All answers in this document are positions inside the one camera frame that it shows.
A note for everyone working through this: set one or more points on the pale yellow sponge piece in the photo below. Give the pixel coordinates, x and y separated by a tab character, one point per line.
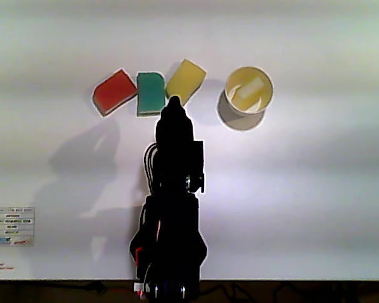
251	89

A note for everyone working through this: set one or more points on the green sponge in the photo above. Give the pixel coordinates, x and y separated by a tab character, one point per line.
150	93

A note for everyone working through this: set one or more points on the white paper cup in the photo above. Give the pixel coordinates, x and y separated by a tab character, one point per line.
233	121

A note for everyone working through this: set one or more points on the red sponge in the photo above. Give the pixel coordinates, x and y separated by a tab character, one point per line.
113	91

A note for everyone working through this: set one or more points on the white rectangular box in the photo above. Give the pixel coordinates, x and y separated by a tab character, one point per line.
139	286

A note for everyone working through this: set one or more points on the printed label sticker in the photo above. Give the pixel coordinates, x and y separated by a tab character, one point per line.
11	225

